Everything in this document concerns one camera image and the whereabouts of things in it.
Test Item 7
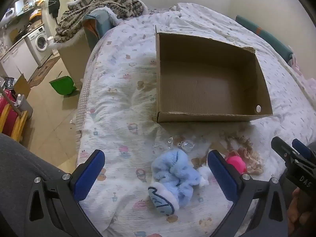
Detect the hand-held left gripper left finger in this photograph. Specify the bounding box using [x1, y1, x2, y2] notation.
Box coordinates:
[25, 149, 106, 237]

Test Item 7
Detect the brown patterned knit blanket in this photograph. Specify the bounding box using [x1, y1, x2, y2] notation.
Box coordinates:
[54, 0, 149, 43]

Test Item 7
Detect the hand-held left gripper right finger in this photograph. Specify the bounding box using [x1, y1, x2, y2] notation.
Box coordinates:
[207, 149, 289, 237]

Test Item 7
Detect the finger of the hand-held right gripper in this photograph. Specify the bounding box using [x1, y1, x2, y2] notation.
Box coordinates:
[292, 139, 312, 160]
[271, 136, 300, 165]

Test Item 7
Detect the grey plastic container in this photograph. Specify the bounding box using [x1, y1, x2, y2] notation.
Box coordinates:
[14, 94, 34, 120]

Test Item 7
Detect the beige frilly cloth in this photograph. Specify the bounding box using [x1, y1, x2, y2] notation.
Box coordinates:
[237, 147, 264, 175]
[219, 130, 255, 154]

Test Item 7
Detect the printed bed sheet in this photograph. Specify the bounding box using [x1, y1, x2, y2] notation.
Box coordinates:
[75, 2, 316, 237]

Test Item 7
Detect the pale pink cloth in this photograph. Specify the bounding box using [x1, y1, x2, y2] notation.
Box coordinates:
[289, 52, 316, 100]

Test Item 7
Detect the beige upholstered furniture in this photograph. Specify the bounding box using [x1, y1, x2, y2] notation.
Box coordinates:
[57, 41, 94, 97]

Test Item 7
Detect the teal cushion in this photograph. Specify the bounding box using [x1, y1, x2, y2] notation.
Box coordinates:
[234, 15, 294, 63]
[83, 8, 119, 45]

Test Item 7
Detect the cardboard box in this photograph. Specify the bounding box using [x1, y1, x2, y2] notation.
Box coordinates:
[155, 25, 273, 123]

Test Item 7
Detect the patterned floor rug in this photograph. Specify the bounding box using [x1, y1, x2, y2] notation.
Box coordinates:
[27, 54, 61, 88]

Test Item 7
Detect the blue plush slipper sock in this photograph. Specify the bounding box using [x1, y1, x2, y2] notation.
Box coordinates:
[148, 149, 203, 216]

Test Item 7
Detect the white washing machine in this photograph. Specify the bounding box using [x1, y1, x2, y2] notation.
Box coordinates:
[27, 25, 54, 68]

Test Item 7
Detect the clear plastic bag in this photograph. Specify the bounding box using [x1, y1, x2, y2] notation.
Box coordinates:
[168, 136, 196, 153]

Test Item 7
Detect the small white sock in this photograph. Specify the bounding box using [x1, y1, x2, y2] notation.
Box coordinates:
[197, 166, 211, 187]

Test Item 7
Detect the black hanging garment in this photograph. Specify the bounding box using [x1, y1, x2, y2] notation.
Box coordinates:
[48, 0, 61, 18]

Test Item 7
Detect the person's right hand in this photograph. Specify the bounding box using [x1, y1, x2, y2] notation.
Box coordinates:
[288, 188, 316, 228]

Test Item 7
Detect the cardboard sheet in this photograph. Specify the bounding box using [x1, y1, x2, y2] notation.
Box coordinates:
[13, 73, 32, 100]

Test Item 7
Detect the red suitcase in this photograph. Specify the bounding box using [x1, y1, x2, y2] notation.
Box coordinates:
[0, 89, 20, 134]

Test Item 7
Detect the green plastic dustpan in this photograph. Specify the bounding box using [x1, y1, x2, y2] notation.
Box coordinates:
[49, 75, 80, 97]

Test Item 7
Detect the white kitchen cabinet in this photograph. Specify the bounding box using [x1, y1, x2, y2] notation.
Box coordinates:
[0, 39, 39, 80]

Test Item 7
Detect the bright pink fabric piece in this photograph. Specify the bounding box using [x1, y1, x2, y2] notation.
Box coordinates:
[225, 153, 247, 174]

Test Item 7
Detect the cluttered kitchen wall shelf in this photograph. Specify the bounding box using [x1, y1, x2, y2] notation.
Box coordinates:
[4, 0, 44, 21]

